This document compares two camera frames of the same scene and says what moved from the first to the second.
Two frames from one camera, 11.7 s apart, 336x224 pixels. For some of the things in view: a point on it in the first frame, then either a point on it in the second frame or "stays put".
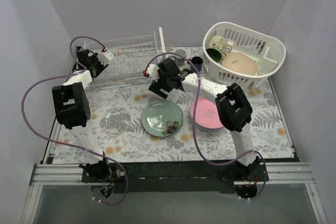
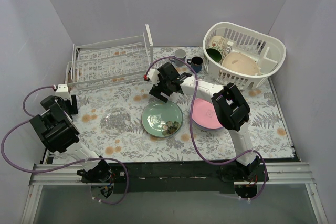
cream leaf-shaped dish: x=241 y=62 stays put
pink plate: x=207 y=116 stays put
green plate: x=161 y=118 stays put
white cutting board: x=161 y=40 to x=149 y=34
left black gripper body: x=95 y=67 to x=71 y=104
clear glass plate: x=115 y=120 stays put
